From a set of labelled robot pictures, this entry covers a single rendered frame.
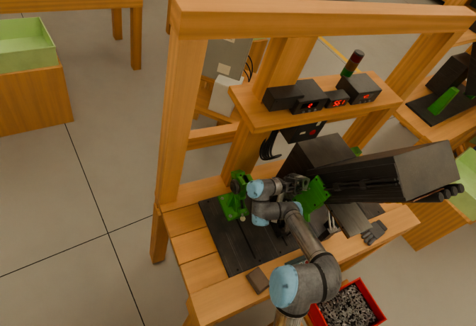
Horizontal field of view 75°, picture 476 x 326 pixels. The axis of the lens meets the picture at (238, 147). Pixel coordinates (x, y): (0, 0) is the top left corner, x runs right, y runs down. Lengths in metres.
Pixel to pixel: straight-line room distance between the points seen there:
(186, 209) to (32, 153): 1.74
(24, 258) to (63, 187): 0.57
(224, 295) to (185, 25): 1.14
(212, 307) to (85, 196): 1.59
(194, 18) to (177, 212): 1.04
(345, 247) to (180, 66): 1.33
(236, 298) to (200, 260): 0.24
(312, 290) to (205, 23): 0.84
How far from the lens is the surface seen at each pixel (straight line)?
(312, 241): 1.19
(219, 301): 1.53
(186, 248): 1.59
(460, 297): 3.60
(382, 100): 1.71
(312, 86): 1.39
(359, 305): 1.82
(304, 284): 1.02
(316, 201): 1.55
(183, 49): 0.97
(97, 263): 2.51
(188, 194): 1.73
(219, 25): 0.97
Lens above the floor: 2.35
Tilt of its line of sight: 48 degrees down
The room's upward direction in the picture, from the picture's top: 22 degrees clockwise
